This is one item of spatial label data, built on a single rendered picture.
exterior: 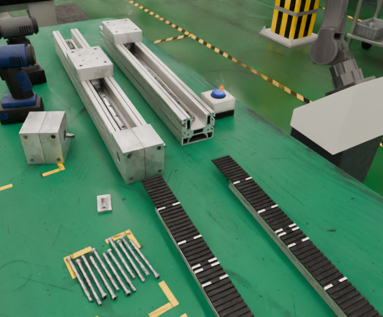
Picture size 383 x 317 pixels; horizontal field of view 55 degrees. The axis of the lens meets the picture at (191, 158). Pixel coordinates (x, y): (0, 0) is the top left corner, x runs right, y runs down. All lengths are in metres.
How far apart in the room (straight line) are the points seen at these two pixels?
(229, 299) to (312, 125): 0.61
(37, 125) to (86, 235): 0.32
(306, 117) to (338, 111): 0.11
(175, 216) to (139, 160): 0.18
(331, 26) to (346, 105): 0.27
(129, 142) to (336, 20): 0.67
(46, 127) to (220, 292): 0.57
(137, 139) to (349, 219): 0.51
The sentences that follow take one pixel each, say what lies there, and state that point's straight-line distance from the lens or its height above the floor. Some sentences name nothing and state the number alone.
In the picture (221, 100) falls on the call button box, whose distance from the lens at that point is 1.12.
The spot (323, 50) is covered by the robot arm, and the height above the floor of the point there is 0.99.
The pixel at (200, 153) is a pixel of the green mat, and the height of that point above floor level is 0.78.
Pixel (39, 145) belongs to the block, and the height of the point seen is 0.84.
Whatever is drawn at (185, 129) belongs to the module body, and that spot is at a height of 0.83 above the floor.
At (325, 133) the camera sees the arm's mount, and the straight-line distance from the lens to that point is 1.07.
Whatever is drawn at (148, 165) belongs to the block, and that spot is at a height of 0.82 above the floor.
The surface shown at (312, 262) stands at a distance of 0.74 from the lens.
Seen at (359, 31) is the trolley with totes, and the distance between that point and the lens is 3.85.
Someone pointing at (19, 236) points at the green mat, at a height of 0.78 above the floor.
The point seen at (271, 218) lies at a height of 0.81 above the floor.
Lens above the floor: 1.37
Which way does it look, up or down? 38 degrees down
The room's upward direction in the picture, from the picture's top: 3 degrees clockwise
